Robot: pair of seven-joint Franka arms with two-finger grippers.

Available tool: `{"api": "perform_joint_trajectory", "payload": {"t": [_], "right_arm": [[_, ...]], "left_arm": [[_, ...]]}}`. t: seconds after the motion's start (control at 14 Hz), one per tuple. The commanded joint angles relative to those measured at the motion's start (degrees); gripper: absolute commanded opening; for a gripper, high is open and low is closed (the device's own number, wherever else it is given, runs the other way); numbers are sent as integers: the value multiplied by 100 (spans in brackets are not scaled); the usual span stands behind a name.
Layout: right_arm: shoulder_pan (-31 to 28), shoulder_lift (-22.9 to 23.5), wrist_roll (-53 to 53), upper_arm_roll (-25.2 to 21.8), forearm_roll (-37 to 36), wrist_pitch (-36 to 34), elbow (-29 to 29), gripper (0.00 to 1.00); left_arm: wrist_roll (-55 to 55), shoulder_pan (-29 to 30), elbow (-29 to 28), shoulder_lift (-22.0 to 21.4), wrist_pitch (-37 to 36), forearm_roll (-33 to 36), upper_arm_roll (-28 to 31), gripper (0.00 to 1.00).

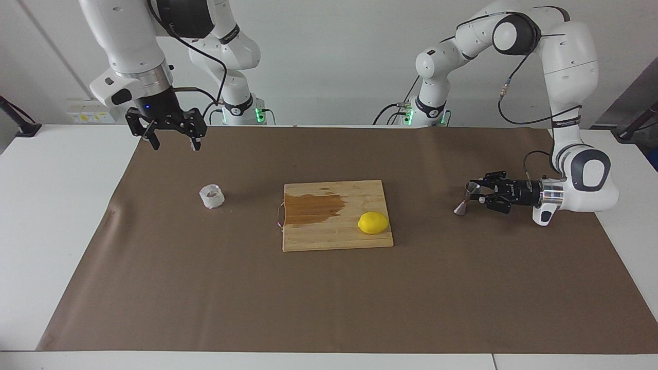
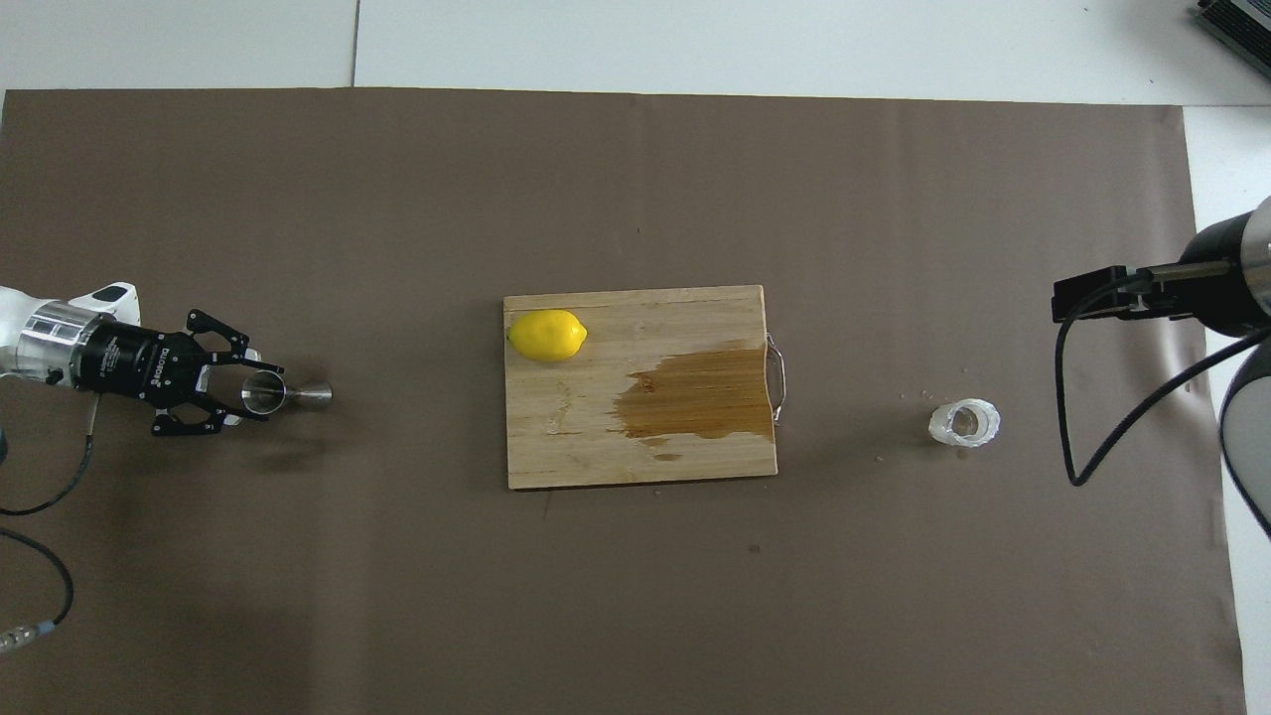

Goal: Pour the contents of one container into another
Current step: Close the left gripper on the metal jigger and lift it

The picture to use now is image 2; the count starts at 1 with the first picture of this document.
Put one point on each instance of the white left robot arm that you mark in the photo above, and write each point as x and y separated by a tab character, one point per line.
15	318

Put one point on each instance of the brown paper table mat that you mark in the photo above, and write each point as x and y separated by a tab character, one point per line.
397	596

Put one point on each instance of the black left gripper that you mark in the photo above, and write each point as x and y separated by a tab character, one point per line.
139	362

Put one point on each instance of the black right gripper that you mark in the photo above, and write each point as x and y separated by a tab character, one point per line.
1221	288

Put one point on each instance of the yellow lemon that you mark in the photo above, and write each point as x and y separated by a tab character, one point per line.
546	336

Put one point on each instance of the clear plastic cup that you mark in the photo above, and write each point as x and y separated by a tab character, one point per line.
978	425

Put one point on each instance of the steel cocktail jigger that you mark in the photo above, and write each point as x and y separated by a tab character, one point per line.
308	395

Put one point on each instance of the black ribbed device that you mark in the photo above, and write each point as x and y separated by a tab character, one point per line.
1241	20

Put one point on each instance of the wooden cutting board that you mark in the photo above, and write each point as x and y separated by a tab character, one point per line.
566	437

